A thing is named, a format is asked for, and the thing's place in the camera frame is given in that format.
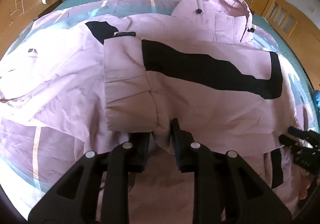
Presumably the pink hooded jacket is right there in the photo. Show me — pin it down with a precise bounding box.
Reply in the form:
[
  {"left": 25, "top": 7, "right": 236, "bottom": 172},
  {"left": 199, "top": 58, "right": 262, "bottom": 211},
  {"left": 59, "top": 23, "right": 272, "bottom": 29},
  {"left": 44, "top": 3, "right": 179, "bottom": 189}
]
[{"left": 0, "top": 0, "right": 311, "bottom": 224}]

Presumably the wooden footboard right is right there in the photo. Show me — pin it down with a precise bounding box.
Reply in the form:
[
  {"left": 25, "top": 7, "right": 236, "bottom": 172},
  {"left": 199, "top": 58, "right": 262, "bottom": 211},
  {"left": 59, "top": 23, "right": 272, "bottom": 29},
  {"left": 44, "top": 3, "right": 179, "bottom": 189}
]
[{"left": 265, "top": 0, "right": 319, "bottom": 89}]

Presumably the wooden headboard left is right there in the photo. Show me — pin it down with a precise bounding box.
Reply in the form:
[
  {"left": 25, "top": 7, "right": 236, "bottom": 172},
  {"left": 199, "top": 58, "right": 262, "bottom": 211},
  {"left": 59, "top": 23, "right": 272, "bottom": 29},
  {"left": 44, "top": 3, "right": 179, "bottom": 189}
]
[{"left": 1, "top": 0, "right": 62, "bottom": 56}]

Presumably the plaid pink grey quilt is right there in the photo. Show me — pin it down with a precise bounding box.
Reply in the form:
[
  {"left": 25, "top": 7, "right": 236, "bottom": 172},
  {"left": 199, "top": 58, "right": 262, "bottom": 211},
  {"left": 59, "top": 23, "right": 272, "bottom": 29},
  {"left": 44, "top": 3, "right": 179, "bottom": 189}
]
[{"left": 0, "top": 0, "right": 320, "bottom": 217}]

